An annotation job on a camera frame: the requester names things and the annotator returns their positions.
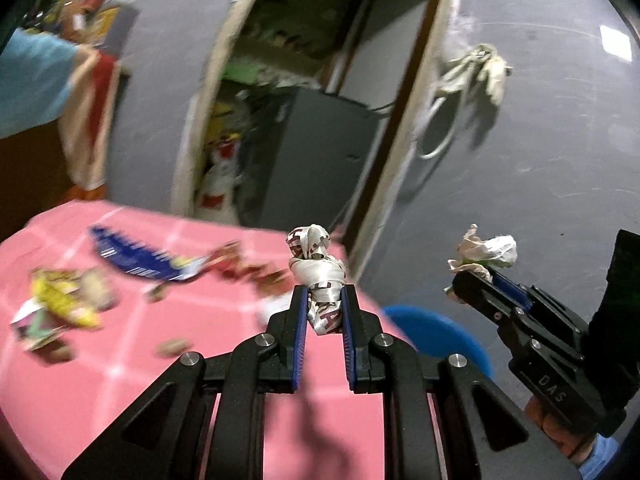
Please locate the person's right hand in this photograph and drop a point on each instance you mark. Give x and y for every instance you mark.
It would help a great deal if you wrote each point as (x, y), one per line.
(575, 447)

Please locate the yellow snack wrapper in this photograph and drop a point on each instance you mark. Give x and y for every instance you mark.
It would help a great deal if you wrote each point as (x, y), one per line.
(60, 292)

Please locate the red cream striped cloth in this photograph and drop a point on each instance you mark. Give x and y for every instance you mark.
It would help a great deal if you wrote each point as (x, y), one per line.
(85, 123)

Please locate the brown peel piece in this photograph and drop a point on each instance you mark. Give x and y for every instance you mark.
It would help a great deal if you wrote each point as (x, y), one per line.
(97, 290)

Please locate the small white wrapper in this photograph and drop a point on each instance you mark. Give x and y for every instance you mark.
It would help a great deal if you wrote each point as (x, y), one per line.
(269, 306)

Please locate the red torn wrapper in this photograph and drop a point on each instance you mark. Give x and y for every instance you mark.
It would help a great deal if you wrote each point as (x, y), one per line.
(267, 279)

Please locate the blue plastic basin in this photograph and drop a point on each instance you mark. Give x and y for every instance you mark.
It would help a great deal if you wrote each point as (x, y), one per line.
(435, 335)

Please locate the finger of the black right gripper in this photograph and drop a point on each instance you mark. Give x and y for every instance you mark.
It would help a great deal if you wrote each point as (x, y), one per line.
(484, 297)
(515, 292)

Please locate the light blue towel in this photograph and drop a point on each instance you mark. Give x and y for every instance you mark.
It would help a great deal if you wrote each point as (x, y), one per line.
(34, 80)

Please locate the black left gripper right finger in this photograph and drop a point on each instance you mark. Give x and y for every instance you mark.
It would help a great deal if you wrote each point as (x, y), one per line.
(364, 371)

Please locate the white red sack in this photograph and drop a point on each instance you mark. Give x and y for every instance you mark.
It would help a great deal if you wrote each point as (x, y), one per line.
(215, 199)

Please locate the blue snack wrapper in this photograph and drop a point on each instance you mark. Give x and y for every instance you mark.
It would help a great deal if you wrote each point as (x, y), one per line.
(143, 261)

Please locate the pink checkered tablecloth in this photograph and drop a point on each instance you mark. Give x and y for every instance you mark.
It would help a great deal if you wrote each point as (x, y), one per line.
(51, 412)

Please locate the white rubber glove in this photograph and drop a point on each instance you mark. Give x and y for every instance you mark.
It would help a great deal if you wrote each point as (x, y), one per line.
(482, 64)

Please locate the brown wooden cabinet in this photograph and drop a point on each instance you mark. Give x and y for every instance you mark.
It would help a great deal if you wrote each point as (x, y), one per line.
(33, 177)

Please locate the large soy sauce jug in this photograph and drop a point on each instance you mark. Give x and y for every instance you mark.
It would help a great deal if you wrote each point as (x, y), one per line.
(113, 25)

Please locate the white paper trash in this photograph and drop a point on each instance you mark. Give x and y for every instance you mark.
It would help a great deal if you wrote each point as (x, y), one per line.
(479, 256)

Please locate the green box on shelf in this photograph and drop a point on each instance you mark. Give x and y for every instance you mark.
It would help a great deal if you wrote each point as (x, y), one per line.
(248, 71)

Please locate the brown nut shell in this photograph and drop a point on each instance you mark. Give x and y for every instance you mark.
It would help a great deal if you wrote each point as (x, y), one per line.
(173, 347)

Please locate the small brown shell piece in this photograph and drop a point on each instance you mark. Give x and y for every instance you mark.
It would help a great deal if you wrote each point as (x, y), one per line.
(156, 293)

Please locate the white red twisted wrapper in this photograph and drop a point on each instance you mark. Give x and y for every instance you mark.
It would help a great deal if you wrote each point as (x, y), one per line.
(323, 274)

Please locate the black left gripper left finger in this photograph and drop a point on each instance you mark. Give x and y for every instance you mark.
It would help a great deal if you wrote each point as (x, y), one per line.
(289, 329)

